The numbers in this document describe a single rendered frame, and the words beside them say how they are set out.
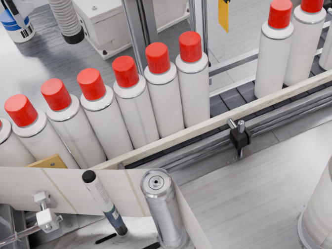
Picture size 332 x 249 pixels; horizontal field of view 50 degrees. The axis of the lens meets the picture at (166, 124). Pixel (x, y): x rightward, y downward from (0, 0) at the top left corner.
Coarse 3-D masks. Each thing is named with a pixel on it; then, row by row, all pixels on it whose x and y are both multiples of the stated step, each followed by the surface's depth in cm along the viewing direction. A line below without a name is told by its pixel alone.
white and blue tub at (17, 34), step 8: (0, 16) 94; (8, 16) 94; (8, 24) 93; (16, 24) 93; (8, 32) 95; (16, 32) 95; (24, 32) 96; (32, 32) 98; (16, 40) 97; (24, 40) 97
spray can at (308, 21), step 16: (304, 0) 56; (320, 0) 55; (304, 16) 57; (320, 16) 57; (304, 32) 59; (320, 32) 60; (304, 48) 61; (288, 64) 66; (304, 64) 64; (288, 80) 69
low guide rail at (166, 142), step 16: (304, 80) 66; (320, 80) 66; (272, 96) 65; (288, 96) 66; (240, 112) 64; (192, 128) 63; (208, 128) 64; (160, 144) 62; (176, 144) 64; (112, 160) 61; (128, 160) 61
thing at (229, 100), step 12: (312, 72) 72; (252, 84) 72; (324, 84) 70; (216, 96) 71; (228, 96) 71; (240, 96) 70; (252, 96) 70; (300, 96) 69; (216, 108) 69; (228, 108) 69; (264, 108) 68; (276, 108) 68; (216, 132) 66; (132, 144) 67; (180, 144) 65; (156, 156) 64
